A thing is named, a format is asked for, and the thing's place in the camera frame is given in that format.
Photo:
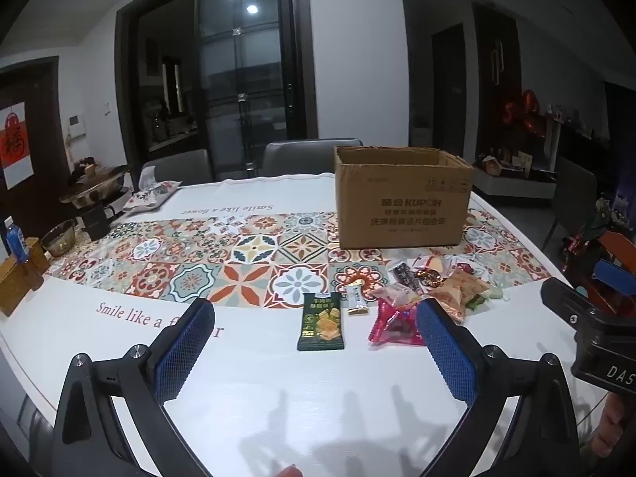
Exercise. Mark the clear packet with yellow cake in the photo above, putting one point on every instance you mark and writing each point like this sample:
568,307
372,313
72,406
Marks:
433,263

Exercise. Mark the dark framed glass door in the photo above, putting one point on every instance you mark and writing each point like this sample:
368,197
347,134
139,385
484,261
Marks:
248,84

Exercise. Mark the blue label water bottle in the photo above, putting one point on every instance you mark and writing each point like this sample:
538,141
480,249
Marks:
16,241

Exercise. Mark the golden brown biscuit packet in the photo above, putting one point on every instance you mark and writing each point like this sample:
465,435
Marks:
454,293

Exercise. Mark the brown cardboard box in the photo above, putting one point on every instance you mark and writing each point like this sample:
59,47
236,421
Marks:
402,203

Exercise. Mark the person's right hand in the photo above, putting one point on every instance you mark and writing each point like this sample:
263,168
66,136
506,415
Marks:
617,425

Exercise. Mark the small white gold packet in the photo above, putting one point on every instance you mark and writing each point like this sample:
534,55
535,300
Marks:
357,300

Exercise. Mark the glass bowl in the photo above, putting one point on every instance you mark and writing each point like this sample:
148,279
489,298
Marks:
58,238

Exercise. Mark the patterned tile print tablecloth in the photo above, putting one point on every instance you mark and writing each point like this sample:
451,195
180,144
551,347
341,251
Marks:
278,407

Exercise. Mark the green cracker packet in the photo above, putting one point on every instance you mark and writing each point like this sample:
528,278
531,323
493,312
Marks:
321,323

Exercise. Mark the pink translucent snack packet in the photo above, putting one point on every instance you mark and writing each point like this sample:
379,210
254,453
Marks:
392,292

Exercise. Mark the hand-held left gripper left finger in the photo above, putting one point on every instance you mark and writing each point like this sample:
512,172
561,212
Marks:
184,350

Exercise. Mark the red and white wall poster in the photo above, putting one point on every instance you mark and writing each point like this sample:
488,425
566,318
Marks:
12,144

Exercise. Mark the dark purple snack packet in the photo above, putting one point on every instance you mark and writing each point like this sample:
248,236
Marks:
405,278

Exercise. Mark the white packet with red label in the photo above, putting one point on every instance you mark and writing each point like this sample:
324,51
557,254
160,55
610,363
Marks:
469,262

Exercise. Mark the small green snack packet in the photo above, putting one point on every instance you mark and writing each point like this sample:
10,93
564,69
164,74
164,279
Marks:
489,295

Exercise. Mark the red snack packet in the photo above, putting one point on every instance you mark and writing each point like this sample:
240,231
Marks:
397,325

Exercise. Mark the grey dining chair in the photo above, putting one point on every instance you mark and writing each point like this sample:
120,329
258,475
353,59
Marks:
179,166
571,194
303,156

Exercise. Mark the red foil balloons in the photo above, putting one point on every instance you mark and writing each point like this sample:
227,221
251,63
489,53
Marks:
521,112

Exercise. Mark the black induction cooker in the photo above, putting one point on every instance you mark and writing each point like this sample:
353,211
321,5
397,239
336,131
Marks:
97,221

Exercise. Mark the floral print bag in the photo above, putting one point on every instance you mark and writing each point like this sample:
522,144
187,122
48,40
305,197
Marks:
149,196

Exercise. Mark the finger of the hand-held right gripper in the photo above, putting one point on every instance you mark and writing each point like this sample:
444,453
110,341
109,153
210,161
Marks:
566,300
612,272

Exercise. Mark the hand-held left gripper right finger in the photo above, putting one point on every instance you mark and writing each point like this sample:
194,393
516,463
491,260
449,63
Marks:
447,350

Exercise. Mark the metal hot pot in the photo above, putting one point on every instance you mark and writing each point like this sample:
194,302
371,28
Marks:
94,186

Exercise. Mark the white wall intercom panel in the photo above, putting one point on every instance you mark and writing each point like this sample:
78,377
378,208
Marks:
77,125

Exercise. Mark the wooden box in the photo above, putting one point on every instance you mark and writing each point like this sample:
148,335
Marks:
17,283

